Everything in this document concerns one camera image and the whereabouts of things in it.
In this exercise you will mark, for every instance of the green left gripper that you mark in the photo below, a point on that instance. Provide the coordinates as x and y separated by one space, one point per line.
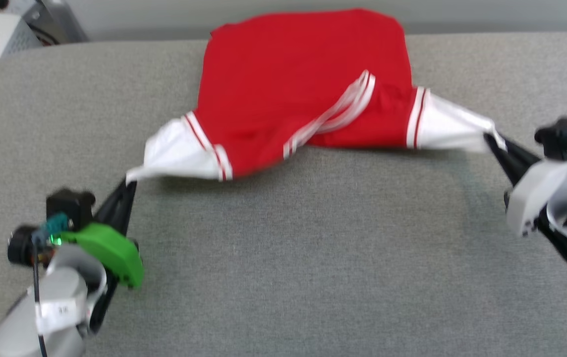
110 250

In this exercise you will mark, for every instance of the grey metal appliance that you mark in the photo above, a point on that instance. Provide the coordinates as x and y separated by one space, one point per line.
55 20

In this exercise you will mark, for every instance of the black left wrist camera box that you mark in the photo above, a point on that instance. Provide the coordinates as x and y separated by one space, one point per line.
70 206

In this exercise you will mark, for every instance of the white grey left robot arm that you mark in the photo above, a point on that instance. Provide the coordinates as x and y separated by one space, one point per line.
60 292

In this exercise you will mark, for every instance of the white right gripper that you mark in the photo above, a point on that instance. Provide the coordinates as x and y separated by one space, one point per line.
536 193

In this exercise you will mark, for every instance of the red and white basketball jersey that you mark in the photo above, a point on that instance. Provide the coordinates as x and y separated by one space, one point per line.
288 79

